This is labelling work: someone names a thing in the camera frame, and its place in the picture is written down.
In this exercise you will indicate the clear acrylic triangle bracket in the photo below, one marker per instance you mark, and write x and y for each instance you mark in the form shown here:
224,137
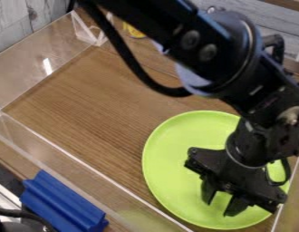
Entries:
90,34

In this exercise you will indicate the blue plastic block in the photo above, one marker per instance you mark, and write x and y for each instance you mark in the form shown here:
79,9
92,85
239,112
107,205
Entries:
56,203

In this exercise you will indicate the clear acrylic enclosure wall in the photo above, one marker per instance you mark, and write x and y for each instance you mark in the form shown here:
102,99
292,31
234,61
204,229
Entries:
76,115

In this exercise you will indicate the lime green plate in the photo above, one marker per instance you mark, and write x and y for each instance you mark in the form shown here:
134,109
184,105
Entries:
174,184

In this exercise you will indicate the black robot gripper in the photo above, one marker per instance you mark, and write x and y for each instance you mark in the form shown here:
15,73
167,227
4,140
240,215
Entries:
248,185

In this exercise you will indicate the yellow labelled tin can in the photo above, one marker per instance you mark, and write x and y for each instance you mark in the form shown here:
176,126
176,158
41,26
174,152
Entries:
134,32

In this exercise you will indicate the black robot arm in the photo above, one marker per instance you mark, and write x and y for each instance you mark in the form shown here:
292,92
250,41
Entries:
228,62

